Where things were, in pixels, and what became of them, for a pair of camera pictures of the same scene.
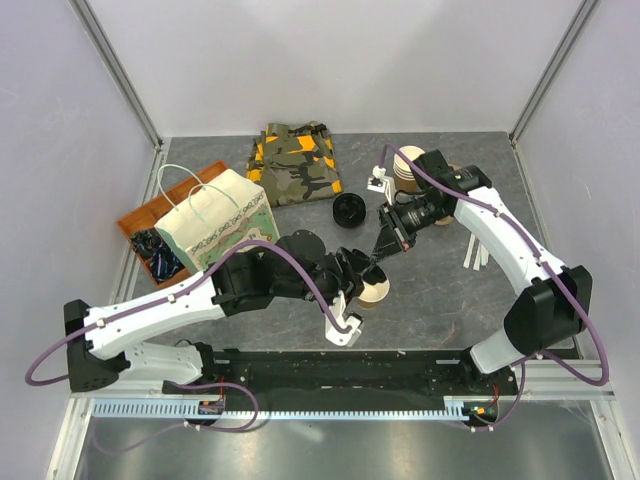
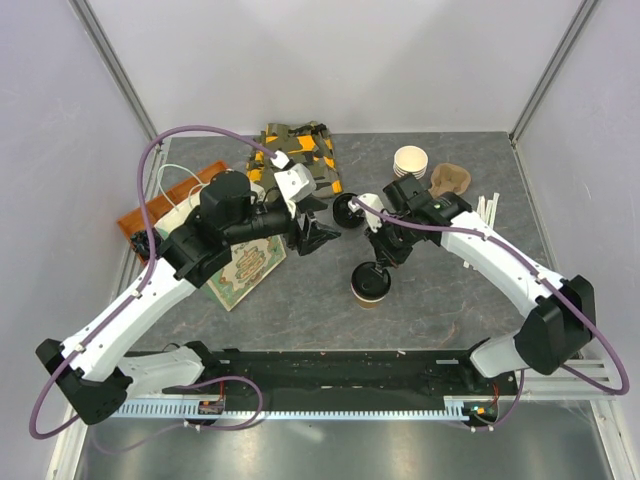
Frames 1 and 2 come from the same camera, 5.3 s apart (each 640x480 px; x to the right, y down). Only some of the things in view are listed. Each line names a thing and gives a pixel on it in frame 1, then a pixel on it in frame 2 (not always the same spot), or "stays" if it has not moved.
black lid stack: [349, 210] stays
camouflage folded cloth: [295, 163] stays
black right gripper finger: [380, 253] → [394, 260]
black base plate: [355, 372] stays
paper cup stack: [404, 179] stays
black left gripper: [352, 266] → [313, 237]
